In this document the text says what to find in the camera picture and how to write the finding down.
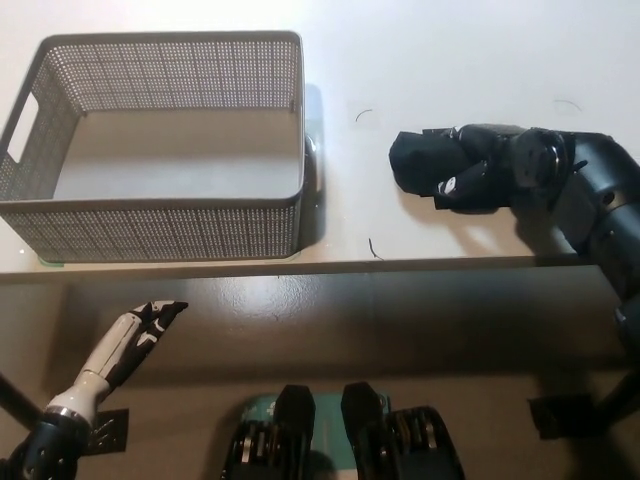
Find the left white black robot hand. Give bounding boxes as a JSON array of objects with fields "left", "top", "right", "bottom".
[{"left": 46, "top": 298, "right": 190, "bottom": 427}]

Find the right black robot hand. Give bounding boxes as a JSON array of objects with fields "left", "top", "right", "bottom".
[{"left": 432, "top": 122, "right": 532, "bottom": 216}]

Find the grey perforated plastic basket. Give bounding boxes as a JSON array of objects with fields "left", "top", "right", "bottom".
[{"left": 0, "top": 30, "right": 306, "bottom": 264}]

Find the black table leg with foot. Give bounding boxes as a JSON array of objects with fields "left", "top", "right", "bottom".
[
  {"left": 528, "top": 372, "right": 640, "bottom": 441},
  {"left": 0, "top": 369, "right": 130, "bottom": 456}
]

